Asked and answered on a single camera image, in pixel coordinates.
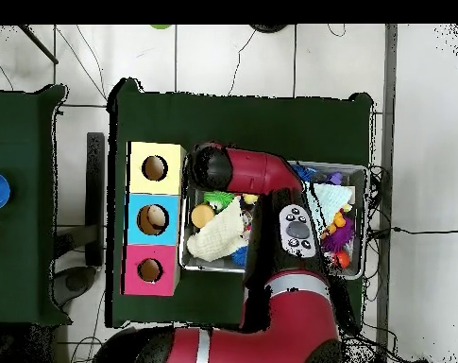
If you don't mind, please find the wooden box with three holes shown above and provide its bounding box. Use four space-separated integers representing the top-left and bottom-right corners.
120 141 187 297

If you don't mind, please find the shallow metal mesh bin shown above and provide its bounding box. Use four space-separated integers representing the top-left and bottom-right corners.
178 160 369 281

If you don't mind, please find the green spiky ball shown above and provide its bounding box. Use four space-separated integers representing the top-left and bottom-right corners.
202 189 235 211

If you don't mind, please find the cream knitted cloth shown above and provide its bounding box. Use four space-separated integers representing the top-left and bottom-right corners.
185 196 248 263

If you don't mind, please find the small blue spiky ball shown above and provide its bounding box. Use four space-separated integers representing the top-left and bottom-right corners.
230 246 249 267

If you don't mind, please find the large blue spiky ball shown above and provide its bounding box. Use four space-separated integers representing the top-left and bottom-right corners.
290 163 316 182

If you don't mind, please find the light blue knitted cloth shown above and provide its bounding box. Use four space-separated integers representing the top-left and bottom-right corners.
305 182 355 235

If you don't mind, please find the purple spiky ball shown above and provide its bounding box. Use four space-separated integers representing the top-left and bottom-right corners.
320 216 355 253

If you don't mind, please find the orange plastic ball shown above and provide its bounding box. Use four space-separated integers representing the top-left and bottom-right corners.
333 250 351 269

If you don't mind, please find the dark grey stand foot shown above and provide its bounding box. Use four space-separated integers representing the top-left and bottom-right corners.
52 265 98 308

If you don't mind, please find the dark green side table cloth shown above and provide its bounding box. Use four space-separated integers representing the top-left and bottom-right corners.
0 83 72 328

